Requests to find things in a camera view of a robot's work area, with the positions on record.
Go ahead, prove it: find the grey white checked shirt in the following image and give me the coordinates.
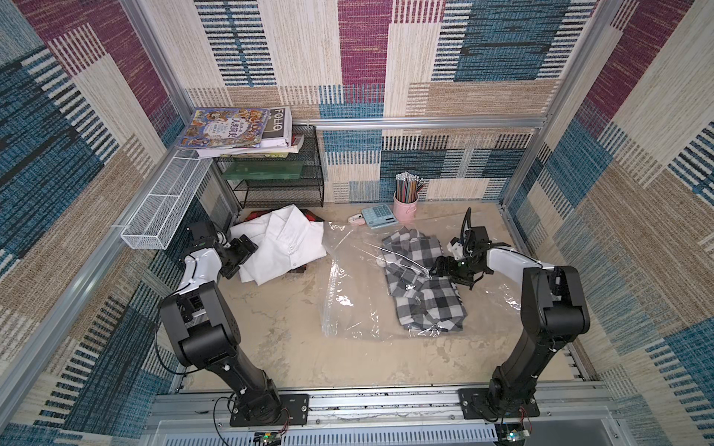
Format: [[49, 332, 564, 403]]
[[379, 227, 468, 336]]

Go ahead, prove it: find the clear plastic vacuum bag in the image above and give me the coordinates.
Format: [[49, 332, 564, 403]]
[[321, 214, 522, 341]]

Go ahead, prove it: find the red black plaid shirt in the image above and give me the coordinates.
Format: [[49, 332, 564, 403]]
[[244, 207, 325, 274]]

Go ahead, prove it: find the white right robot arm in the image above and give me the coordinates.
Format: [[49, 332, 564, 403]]
[[431, 221, 591, 423]]

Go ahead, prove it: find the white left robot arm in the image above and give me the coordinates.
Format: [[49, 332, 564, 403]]
[[159, 220, 288, 426]]

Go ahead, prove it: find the green flat box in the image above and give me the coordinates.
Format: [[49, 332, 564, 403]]
[[222, 160, 304, 181]]

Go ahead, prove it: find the pink metal pencil bucket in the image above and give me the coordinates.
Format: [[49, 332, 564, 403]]
[[392, 196, 418, 224]]

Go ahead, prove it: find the teal desk calculator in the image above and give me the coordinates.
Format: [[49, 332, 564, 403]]
[[361, 204, 398, 230]]

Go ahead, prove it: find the coloured pencils bundle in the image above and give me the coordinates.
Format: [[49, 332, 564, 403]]
[[395, 172, 427, 204]]

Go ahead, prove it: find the colourful illustrated book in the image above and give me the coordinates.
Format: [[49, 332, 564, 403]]
[[177, 108, 271, 150]]

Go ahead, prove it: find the small white pink eraser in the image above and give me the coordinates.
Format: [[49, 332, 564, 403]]
[[348, 214, 366, 226]]

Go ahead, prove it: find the black folio book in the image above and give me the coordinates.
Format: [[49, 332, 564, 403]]
[[178, 107, 304, 159]]

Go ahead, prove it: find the white wire mesh basket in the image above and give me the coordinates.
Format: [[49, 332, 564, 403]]
[[121, 153, 212, 250]]

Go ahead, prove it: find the black wire shelf rack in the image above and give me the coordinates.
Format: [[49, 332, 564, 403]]
[[216, 126, 325, 209]]

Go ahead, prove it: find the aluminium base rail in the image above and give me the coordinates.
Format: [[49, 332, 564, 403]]
[[139, 381, 635, 445]]

